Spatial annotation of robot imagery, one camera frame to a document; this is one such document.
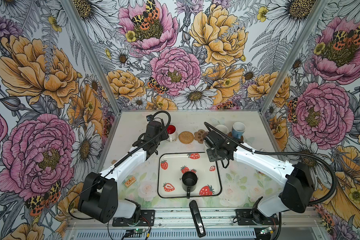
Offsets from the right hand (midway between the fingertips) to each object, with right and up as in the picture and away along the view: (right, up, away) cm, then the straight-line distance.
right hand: (215, 158), depth 82 cm
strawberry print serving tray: (-25, -7, +10) cm, 27 cm away
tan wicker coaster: (-16, +9, +23) cm, 29 cm away
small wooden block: (-48, -13, +3) cm, 50 cm away
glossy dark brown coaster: (+14, +11, +21) cm, 28 cm away
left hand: (-30, +13, +5) cm, 33 cm away
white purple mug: (+8, +16, +18) cm, 25 cm away
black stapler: (-11, -26, -12) cm, 30 cm away
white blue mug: (+17, +15, +15) cm, 27 cm away
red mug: (-25, +12, +17) cm, 32 cm away
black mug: (-14, -13, +2) cm, 19 cm away
